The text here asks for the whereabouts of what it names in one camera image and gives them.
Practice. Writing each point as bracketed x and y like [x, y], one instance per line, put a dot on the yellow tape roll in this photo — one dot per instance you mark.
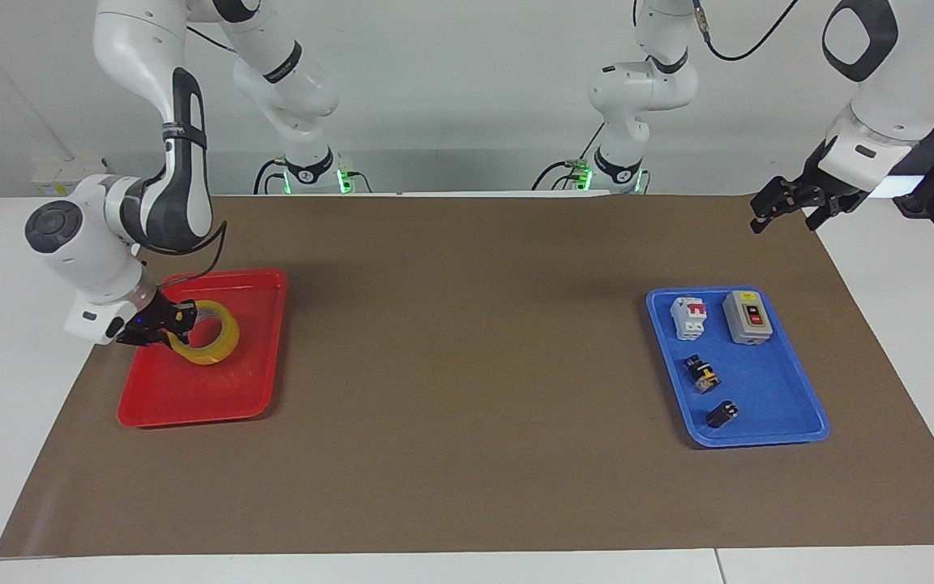
[224, 341]

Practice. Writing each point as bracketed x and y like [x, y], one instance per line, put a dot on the white circuit breaker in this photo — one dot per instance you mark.
[687, 318]

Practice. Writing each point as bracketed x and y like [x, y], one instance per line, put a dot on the blue plastic tray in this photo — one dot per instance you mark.
[767, 389]

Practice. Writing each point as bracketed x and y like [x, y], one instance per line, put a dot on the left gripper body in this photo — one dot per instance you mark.
[833, 185]

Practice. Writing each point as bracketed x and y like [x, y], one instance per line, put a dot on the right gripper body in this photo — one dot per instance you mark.
[145, 323]

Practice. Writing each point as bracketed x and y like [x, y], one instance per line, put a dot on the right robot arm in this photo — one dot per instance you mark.
[167, 195]

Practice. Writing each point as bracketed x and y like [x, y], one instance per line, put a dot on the red plastic tray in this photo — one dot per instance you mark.
[191, 389]

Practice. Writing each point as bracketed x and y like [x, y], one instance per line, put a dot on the small black plug part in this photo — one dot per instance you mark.
[722, 414]

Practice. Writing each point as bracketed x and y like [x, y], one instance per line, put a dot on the black yellow small switch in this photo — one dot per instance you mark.
[702, 374]

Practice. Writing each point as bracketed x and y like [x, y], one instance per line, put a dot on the grey push-button switch box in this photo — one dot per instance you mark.
[748, 318]

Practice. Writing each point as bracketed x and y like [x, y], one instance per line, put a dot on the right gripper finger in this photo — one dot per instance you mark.
[186, 315]
[170, 341]

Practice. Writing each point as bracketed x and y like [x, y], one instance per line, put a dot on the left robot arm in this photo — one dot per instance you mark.
[637, 89]

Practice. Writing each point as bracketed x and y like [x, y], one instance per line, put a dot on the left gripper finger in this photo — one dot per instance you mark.
[775, 203]
[825, 212]

